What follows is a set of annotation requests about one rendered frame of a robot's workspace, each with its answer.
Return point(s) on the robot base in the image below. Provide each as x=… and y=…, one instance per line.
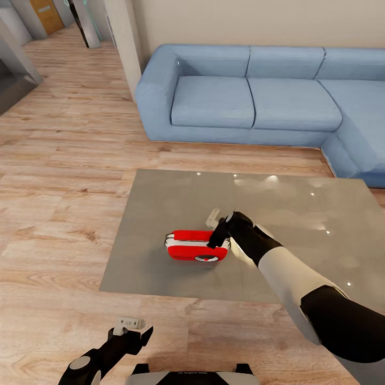
x=243, y=376

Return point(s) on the radio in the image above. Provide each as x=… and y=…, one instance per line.
x=191, y=245

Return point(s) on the door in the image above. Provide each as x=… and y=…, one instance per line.
x=48, y=15

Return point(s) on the standing mirror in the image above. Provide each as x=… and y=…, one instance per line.
x=84, y=22

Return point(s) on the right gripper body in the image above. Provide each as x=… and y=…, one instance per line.
x=217, y=238

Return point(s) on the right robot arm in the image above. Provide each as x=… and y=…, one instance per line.
x=353, y=333

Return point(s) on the sofa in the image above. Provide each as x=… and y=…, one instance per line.
x=327, y=98

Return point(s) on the stairs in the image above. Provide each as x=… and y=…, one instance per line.
x=13, y=87

